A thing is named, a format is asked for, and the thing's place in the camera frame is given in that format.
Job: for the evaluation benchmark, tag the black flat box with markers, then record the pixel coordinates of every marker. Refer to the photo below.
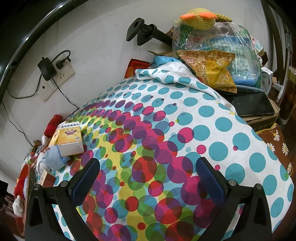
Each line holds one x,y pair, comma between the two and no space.
249,104

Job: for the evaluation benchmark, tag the red knitted sock ball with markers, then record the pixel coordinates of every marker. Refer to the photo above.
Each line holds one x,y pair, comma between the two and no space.
52,125

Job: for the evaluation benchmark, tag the clear plastic bag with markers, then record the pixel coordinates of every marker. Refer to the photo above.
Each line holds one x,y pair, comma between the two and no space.
228,37

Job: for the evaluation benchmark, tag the polka dot bed sheet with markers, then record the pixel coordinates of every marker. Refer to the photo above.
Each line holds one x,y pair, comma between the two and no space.
147,132

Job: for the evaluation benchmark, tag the yellow crochet toy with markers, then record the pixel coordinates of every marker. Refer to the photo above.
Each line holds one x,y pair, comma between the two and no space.
203,19

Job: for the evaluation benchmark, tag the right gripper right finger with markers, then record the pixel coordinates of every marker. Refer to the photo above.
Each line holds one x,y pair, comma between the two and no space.
254,222

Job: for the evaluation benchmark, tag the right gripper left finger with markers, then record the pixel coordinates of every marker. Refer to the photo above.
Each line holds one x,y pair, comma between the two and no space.
41,222

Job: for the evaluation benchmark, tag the red packet by wall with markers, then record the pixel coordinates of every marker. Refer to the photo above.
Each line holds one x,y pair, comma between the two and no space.
135,64

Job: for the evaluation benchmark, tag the yellow toothpaste box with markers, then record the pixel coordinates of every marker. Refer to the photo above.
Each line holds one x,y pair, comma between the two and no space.
68,138
47,179

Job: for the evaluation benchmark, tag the black wall television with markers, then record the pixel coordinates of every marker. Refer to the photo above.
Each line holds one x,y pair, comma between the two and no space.
22,23

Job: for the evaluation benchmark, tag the yellow snack packet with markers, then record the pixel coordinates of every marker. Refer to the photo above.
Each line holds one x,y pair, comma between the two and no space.
210,67

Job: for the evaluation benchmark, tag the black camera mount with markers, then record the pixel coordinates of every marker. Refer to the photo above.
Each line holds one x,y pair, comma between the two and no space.
145,33

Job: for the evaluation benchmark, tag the brown daisy cushion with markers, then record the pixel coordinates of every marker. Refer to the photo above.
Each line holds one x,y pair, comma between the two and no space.
276,142

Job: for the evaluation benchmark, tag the red orange plush toy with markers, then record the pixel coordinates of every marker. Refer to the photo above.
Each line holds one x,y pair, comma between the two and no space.
21,193

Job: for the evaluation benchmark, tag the white wall socket plate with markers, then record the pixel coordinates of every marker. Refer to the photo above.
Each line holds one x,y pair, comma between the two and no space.
47,88

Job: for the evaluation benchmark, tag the brown candy wrappers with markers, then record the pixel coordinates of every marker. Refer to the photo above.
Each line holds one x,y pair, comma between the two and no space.
36,144

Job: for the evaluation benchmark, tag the small white sock ball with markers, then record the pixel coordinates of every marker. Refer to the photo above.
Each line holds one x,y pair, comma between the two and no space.
45,140

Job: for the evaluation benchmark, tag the black power adapter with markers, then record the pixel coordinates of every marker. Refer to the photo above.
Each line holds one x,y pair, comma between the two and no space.
47,69

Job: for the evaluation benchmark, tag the red round tray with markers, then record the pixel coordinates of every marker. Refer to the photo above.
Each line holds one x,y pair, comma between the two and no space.
20,222

